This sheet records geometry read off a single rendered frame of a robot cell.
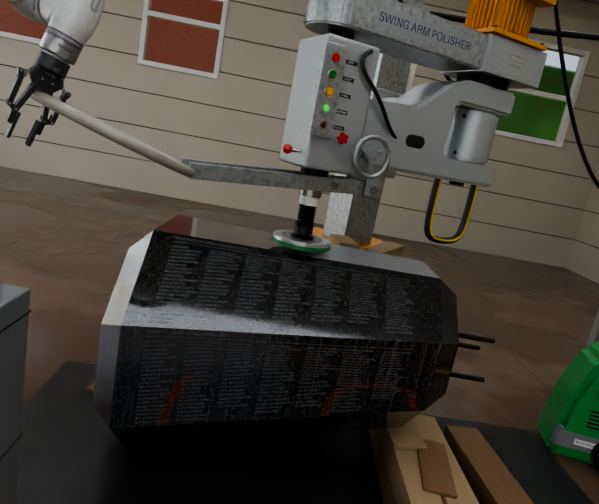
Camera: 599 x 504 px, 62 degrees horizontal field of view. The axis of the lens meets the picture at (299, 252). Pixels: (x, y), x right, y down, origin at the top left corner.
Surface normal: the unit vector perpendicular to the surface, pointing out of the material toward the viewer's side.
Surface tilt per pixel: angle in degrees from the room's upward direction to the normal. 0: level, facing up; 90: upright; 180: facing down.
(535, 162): 90
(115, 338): 90
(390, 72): 90
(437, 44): 90
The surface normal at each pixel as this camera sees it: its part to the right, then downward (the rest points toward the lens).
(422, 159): 0.42, 0.28
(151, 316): 0.17, -0.51
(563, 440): -0.22, 0.18
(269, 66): 0.03, 0.23
